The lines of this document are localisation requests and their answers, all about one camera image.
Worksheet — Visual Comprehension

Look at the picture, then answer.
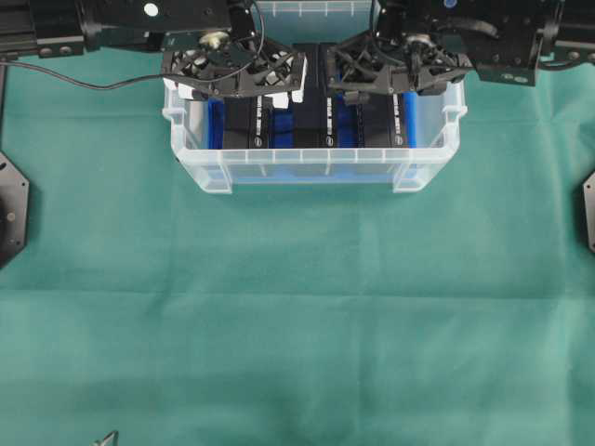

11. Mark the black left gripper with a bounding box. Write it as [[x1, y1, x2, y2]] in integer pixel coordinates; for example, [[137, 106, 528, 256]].
[[161, 31, 307, 101]]

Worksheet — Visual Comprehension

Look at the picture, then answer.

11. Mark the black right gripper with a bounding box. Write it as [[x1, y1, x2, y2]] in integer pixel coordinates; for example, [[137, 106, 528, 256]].
[[325, 31, 474, 105]]

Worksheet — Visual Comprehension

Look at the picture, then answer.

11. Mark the black realsense box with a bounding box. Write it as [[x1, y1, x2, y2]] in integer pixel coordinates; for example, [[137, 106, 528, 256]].
[[291, 44, 336, 149], [222, 96, 273, 150], [356, 95, 407, 149]]

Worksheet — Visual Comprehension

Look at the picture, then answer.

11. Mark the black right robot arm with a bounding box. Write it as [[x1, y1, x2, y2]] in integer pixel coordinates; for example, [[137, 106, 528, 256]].
[[324, 1, 594, 104]]

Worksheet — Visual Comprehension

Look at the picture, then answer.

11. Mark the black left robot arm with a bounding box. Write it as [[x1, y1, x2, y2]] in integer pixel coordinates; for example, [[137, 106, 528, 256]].
[[1, 1, 307, 107]]

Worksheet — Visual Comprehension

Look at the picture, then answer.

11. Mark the clear plastic storage case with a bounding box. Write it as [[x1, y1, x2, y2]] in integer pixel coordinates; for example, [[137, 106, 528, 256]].
[[163, 1, 468, 194]]

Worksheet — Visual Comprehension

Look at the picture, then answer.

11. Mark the blue cloth liner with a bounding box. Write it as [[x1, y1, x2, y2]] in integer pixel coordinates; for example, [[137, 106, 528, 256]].
[[208, 93, 417, 183]]

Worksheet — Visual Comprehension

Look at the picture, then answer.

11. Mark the green table cloth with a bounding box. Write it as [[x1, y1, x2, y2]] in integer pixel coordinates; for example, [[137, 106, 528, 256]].
[[1, 66, 594, 445]]

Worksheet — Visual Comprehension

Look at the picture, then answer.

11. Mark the small metal object bottom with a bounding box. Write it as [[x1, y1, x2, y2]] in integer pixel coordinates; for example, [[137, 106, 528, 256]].
[[91, 430, 119, 446]]

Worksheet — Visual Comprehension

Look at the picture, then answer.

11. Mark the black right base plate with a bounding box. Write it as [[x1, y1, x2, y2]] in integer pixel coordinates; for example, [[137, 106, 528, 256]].
[[583, 172, 595, 253]]

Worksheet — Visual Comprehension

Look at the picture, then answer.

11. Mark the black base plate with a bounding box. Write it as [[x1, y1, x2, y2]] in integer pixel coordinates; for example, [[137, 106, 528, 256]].
[[583, 172, 595, 253], [0, 152, 30, 268]]

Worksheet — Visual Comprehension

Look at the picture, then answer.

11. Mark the black cable left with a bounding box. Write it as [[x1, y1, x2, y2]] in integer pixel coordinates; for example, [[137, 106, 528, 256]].
[[0, 59, 166, 90]]

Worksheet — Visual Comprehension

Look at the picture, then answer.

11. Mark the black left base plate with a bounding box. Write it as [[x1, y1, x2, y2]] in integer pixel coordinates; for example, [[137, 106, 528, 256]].
[[0, 152, 30, 268]]

